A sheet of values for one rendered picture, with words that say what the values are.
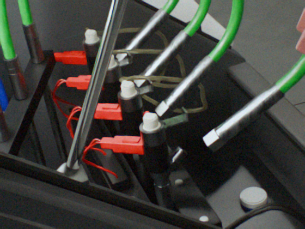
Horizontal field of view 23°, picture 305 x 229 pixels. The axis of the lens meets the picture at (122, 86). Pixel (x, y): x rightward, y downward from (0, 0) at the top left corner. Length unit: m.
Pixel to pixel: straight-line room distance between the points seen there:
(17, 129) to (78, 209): 0.49
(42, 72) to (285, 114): 0.36
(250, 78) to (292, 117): 0.13
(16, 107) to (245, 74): 0.42
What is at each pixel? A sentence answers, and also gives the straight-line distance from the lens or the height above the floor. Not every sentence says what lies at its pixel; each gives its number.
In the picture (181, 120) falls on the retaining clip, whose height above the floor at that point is 1.10.
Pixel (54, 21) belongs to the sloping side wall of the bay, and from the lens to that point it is 1.09.
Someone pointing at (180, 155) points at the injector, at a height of 1.06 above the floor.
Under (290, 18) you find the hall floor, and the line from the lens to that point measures 3.39.
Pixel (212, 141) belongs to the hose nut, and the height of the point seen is 1.12.
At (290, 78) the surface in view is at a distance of 0.75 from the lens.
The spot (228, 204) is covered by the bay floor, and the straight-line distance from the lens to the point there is 1.13.
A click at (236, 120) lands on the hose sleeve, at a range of 0.77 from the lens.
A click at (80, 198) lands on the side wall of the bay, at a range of 0.42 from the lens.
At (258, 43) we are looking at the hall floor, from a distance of 3.22.
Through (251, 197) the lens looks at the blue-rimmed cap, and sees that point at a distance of 1.12.
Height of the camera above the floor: 1.58
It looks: 31 degrees down
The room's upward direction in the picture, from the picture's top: 11 degrees counter-clockwise
